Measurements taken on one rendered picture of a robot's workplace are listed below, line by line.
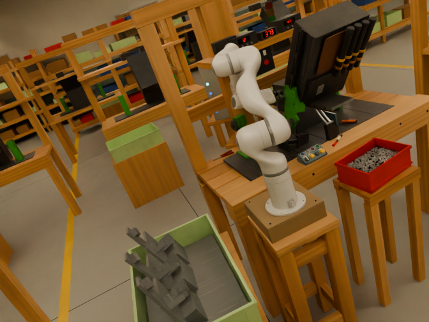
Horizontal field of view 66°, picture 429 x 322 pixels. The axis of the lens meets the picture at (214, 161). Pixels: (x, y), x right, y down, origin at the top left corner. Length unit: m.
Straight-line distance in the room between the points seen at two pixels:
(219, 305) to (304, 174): 0.89
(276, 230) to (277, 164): 0.29
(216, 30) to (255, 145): 1.01
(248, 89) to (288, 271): 0.82
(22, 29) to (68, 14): 1.37
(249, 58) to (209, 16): 0.69
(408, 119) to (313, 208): 1.06
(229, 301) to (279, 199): 0.48
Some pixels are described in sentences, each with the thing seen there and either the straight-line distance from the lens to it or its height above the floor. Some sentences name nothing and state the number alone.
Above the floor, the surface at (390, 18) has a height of 0.41.
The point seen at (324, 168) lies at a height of 0.83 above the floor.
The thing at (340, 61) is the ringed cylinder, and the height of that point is 1.36.
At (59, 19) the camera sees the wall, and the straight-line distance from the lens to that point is 11.75.
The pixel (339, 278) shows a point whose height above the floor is 0.51.
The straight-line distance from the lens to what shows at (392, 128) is 2.28.
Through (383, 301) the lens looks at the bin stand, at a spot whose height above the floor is 0.05.
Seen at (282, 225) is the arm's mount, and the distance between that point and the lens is 1.49.
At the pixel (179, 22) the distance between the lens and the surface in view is 11.47.
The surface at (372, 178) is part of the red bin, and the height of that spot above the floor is 0.88.
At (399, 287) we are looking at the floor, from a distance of 2.43.
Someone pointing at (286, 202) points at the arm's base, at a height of 0.98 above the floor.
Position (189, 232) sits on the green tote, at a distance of 1.67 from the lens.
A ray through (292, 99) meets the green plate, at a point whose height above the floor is 1.20.
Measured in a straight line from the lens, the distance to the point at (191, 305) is 1.32.
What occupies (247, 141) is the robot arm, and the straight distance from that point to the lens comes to 1.36.
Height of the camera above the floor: 1.85
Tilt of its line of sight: 25 degrees down
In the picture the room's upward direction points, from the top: 20 degrees counter-clockwise
